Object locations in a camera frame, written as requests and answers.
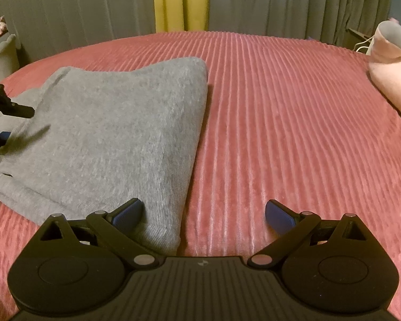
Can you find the yellow curtain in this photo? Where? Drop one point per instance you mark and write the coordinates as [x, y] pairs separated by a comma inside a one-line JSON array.
[[180, 1]]

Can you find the red ribbed blanket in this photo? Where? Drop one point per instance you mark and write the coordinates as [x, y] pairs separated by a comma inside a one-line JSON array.
[[287, 123]]

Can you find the grey sweat pants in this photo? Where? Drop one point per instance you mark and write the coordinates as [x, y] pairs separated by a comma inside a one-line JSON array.
[[113, 133]]

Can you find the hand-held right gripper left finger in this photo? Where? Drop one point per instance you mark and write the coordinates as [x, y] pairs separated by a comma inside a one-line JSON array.
[[128, 213]]

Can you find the pink plush toy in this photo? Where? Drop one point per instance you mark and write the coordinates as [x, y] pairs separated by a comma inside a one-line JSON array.
[[392, 70]]

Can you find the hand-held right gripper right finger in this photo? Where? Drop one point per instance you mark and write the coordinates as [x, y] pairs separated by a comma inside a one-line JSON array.
[[280, 214]]

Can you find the dark nightstand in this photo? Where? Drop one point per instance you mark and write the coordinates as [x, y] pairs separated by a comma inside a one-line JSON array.
[[357, 38]]

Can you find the grey curtain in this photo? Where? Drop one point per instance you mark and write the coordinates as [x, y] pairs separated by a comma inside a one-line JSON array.
[[287, 1], [77, 6]]

